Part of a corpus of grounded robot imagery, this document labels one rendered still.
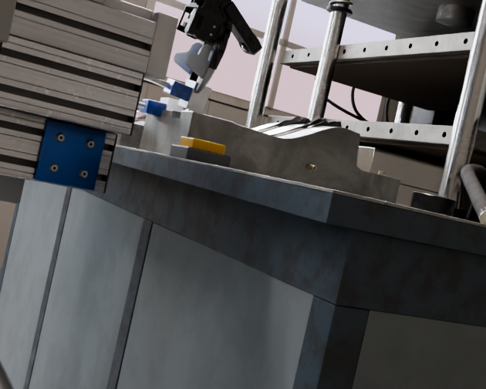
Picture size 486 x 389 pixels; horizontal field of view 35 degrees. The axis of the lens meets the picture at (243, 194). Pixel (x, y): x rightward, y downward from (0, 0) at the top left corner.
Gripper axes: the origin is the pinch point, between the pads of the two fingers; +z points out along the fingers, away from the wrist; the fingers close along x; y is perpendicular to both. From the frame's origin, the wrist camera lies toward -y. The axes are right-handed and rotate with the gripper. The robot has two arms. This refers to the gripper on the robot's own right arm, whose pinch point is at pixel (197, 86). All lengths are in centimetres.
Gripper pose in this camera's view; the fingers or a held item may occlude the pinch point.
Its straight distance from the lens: 152.2
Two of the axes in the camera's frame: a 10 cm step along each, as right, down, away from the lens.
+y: -8.3, -3.2, -4.6
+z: -3.9, 9.2, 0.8
